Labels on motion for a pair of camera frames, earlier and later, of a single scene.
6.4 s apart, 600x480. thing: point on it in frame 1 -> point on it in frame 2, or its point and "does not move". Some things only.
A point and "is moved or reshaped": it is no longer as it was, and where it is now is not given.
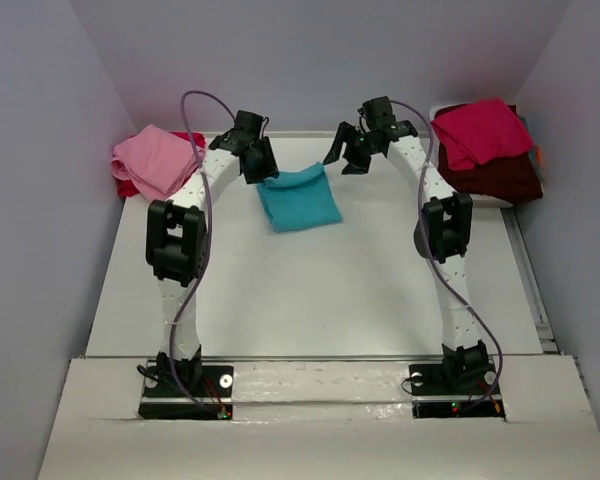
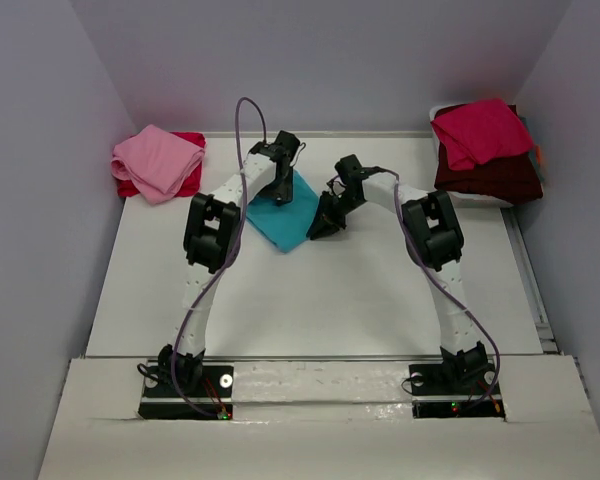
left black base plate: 187,390 does not move
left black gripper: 262,167 -> 282,185
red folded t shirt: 126,190 does not move
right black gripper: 356,146 -> 333,209
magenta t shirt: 481,131 does not move
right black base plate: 455,389 does not move
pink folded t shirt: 155,161 does not move
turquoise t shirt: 299,199 is moved or reshaped
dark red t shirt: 511,179 does not move
